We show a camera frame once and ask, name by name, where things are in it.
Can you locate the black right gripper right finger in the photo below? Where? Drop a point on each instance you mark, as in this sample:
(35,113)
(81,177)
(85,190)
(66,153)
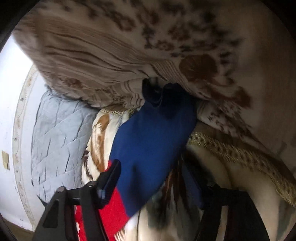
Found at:
(243,219)

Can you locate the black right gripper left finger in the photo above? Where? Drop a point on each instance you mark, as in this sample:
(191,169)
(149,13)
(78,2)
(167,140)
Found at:
(57,221)

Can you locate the red and blue knit sweater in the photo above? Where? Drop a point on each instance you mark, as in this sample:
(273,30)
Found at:
(146,146)

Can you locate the cream leaf-pattern fleece blanket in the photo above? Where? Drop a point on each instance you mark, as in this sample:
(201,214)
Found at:
(177,183)

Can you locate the grey quilted pillow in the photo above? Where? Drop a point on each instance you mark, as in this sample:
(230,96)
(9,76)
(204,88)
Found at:
(62,130)

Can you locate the brown striped floral quilt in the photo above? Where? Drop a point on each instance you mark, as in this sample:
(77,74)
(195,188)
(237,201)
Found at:
(237,55)

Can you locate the small beige wall socket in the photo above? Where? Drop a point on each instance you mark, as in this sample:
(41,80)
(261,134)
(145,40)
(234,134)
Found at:
(5,158)

